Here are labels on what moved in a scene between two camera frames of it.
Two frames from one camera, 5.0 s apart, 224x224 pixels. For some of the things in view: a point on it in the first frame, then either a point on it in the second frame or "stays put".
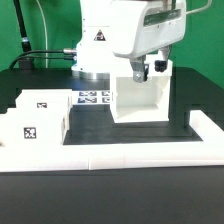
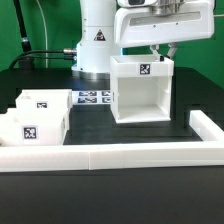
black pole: x=24 y=42 stays put
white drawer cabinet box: x=146 y=101 stays put
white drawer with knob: x=34 y=126 stays put
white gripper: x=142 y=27 → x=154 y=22
